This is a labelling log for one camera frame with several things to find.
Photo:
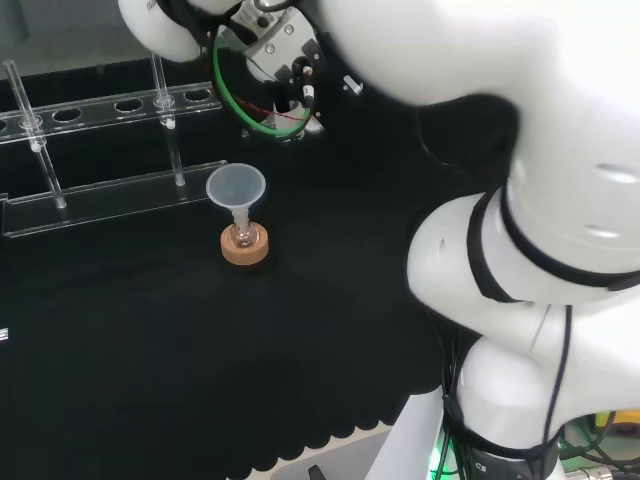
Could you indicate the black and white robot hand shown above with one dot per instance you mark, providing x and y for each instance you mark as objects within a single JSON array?
[{"x": 300, "y": 80}]

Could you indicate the translucent plastic funnel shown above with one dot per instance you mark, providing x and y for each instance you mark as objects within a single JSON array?
[{"x": 235, "y": 185}]

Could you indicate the black handheld device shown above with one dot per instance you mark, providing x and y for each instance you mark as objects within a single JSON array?
[{"x": 316, "y": 473}]

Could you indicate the small round-bottom glass flask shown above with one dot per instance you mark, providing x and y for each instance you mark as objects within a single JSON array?
[{"x": 244, "y": 239}]

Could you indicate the yellow stop button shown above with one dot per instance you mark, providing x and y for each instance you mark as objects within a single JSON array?
[{"x": 607, "y": 418}]

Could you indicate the clear tape strip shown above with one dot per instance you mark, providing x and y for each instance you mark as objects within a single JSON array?
[{"x": 3, "y": 335}]

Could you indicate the clear acrylic funnel stand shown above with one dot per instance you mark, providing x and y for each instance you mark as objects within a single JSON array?
[{"x": 100, "y": 200}]

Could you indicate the black bench cloth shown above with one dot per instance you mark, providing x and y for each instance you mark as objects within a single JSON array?
[{"x": 150, "y": 350}]

